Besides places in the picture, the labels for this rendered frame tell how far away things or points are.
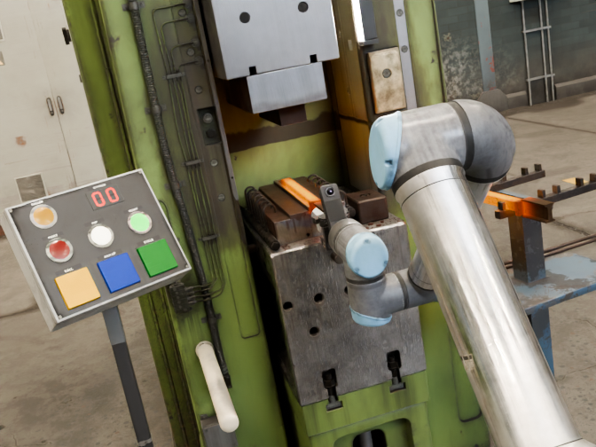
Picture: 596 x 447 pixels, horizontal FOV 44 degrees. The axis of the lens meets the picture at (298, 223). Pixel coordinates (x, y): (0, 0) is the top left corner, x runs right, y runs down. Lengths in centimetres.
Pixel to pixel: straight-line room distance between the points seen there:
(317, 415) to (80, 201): 88
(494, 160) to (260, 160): 127
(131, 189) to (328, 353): 69
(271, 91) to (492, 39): 706
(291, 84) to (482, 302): 99
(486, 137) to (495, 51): 766
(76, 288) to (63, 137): 551
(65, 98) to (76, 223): 541
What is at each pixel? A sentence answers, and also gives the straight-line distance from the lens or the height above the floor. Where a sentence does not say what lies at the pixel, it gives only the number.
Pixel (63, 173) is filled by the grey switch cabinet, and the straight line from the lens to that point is 719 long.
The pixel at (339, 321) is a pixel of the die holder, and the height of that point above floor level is 68.
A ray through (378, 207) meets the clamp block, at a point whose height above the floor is 95.
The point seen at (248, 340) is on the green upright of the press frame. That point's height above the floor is 61.
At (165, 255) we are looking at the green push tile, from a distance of 174.
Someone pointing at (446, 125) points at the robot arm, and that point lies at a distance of 117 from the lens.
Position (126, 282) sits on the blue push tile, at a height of 99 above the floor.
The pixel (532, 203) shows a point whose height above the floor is 99.
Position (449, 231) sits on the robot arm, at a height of 115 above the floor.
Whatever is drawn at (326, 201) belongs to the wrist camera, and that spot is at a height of 105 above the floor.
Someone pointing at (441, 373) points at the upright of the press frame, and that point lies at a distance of 242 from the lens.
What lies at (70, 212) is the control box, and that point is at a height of 115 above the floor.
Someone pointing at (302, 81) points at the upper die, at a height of 133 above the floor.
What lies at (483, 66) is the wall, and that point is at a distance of 878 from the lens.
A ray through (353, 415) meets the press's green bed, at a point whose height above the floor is 39.
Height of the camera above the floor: 149
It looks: 16 degrees down
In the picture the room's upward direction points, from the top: 10 degrees counter-clockwise
